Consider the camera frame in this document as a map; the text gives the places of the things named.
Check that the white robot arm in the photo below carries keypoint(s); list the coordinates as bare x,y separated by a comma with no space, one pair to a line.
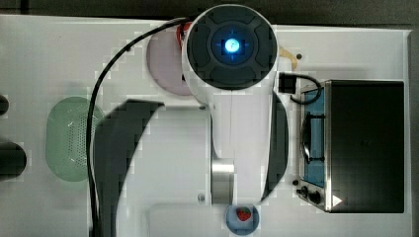
230,59

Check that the black toaster oven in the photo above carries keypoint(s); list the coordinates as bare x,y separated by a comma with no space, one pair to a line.
363,147

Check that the purple round plate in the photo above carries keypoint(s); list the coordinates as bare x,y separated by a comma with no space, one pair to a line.
164,61

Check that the red ketchup bottle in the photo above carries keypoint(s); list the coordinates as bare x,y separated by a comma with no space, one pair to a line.
181,32

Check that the yellow plush toy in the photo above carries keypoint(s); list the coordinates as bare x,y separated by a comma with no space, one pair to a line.
286,54

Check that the strawberry in blue bowl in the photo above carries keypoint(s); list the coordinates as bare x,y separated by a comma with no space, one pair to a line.
243,213

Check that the blue bowl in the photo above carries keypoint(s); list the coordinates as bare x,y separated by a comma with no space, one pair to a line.
241,228

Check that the green perforated basket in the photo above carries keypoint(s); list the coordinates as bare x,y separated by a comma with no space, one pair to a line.
65,148

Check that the black cylinder at table edge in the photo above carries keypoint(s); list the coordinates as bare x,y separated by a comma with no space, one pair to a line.
13,160

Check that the small black cylinder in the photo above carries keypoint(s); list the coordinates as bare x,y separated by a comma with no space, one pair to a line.
4,105

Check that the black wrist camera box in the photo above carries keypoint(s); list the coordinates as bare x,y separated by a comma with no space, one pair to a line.
287,83

